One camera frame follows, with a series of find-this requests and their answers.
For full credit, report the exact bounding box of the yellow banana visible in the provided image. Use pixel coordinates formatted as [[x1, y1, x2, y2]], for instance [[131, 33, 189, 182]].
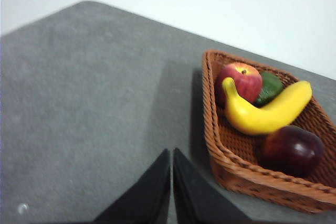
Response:
[[222, 77, 313, 136]]

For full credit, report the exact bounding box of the brown wicker basket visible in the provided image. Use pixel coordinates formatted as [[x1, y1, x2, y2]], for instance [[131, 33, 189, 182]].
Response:
[[201, 49, 336, 214]]

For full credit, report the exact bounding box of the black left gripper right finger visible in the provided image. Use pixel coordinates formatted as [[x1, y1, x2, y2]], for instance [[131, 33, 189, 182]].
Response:
[[172, 147, 250, 224]]

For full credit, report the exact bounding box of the green vegetable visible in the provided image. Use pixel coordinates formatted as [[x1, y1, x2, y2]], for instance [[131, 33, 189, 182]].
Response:
[[254, 71, 284, 108]]

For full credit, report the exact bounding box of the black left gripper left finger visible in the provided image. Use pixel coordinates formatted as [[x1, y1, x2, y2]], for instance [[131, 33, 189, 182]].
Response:
[[93, 148, 172, 224]]

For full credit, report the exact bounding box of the red apple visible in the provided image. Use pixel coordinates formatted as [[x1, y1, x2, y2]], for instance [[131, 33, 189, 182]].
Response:
[[215, 62, 263, 108]]

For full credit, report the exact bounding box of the dark purple plum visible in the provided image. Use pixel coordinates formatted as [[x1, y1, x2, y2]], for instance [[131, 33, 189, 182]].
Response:
[[258, 125, 325, 179]]

